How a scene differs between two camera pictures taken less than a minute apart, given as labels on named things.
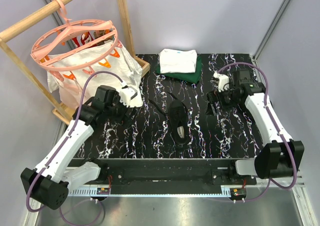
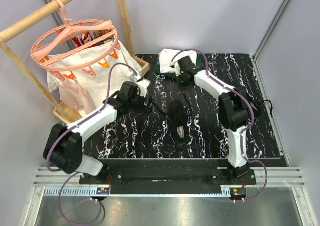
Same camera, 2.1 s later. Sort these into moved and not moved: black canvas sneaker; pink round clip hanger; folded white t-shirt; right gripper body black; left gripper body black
Moved: right gripper body black; left gripper body black
Not moved: folded white t-shirt; black canvas sneaker; pink round clip hanger
